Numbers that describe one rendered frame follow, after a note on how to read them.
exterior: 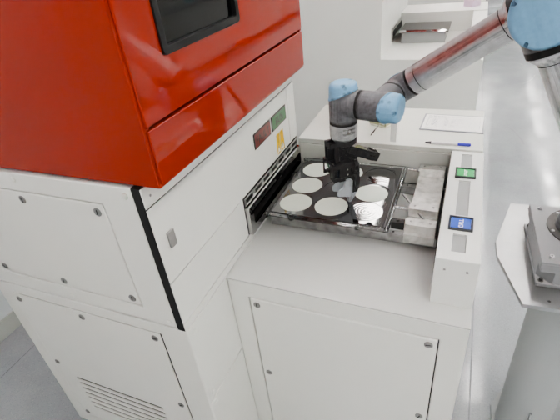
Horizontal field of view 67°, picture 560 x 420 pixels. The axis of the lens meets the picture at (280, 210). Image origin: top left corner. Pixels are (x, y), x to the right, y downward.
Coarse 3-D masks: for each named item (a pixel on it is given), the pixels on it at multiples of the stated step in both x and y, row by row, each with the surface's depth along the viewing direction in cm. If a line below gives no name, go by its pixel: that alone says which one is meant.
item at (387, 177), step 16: (304, 176) 145; (368, 176) 140; (384, 176) 139; (400, 176) 138; (288, 192) 137; (320, 192) 135; (336, 192) 134; (272, 208) 130; (352, 208) 126; (368, 208) 125; (384, 208) 124; (368, 224) 118; (384, 224) 118
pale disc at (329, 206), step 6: (324, 198) 131; (330, 198) 131; (336, 198) 131; (318, 204) 129; (324, 204) 129; (330, 204) 128; (336, 204) 128; (342, 204) 128; (318, 210) 126; (324, 210) 126; (330, 210) 126; (336, 210) 125; (342, 210) 125
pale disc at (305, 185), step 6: (300, 180) 143; (306, 180) 142; (312, 180) 142; (318, 180) 141; (294, 186) 140; (300, 186) 139; (306, 186) 139; (312, 186) 139; (318, 186) 138; (306, 192) 136
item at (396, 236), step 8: (280, 224) 136; (288, 224) 135; (296, 224) 134; (304, 224) 132; (312, 224) 131; (320, 224) 130; (336, 232) 129; (344, 232) 128; (352, 232) 127; (360, 232) 126; (368, 232) 125; (376, 232) 124; (384, 232) 123; (392, 232) 122; (400, 232) 122; (384, 240) 124; (392, 240) 123; (400, 240) 122
